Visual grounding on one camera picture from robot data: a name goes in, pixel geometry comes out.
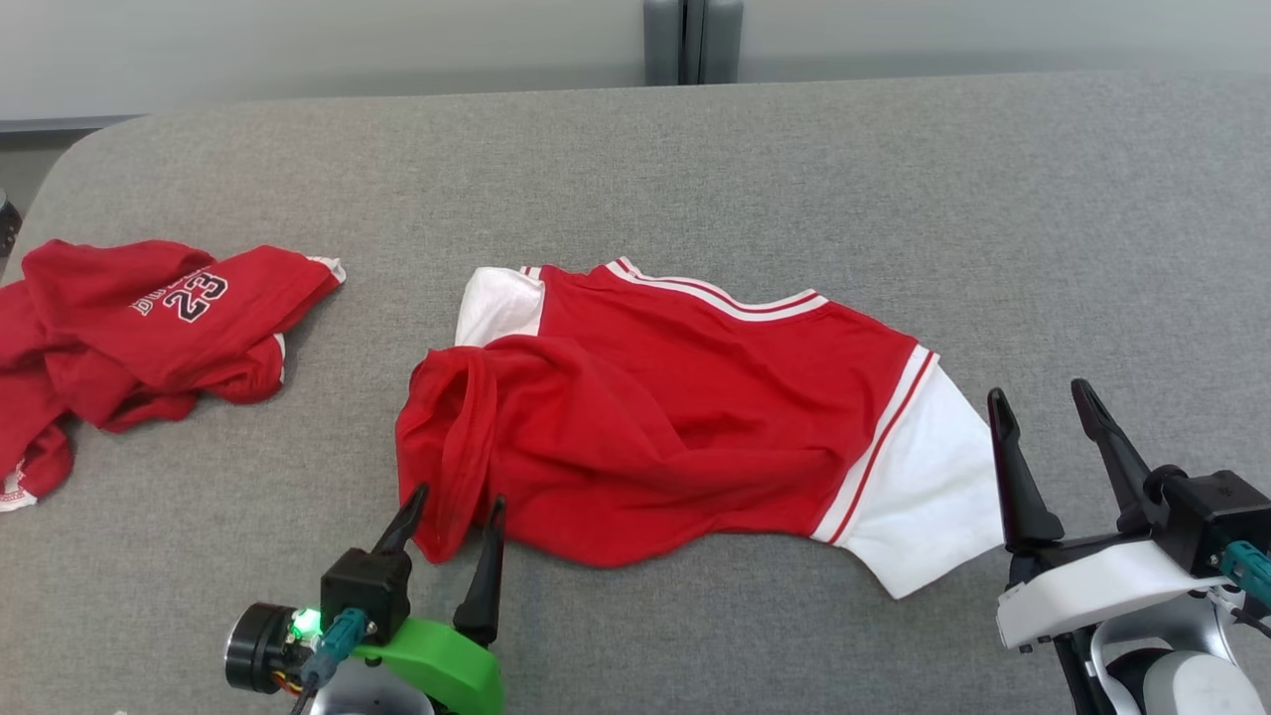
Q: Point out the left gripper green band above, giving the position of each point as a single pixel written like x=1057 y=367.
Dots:
x=447 y=665

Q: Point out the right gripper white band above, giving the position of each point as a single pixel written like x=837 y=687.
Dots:
x=1092 y=591

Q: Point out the red white basketball jersey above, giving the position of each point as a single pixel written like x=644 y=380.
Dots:
x=675 y=417

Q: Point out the red basketball shorts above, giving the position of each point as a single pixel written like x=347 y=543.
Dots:
x=119 y=338

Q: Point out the black metal floor fixture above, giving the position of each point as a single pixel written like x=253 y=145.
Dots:
x=8 y=223

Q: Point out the grey partition post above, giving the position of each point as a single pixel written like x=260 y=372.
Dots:
x=692 y=40

